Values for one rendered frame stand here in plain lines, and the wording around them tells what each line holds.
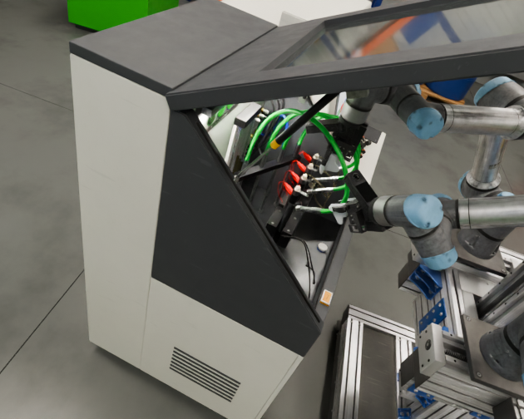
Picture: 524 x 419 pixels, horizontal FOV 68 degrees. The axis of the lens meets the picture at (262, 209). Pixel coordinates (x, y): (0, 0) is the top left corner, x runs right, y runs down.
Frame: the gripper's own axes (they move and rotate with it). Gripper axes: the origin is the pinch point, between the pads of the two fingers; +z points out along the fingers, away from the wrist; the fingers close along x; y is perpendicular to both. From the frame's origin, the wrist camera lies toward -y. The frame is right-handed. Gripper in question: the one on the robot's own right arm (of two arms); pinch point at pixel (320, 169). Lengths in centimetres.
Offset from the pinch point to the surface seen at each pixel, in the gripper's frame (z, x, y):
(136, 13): 89, 264, -252
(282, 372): 60, -35, 19
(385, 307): 125, 78, 74
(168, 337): 77, -35, -25
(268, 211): 41.9, 18.0, -13.4
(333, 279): 29.8, -12.9, 20.0
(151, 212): 15, -35, -38
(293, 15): -30, 35, -32
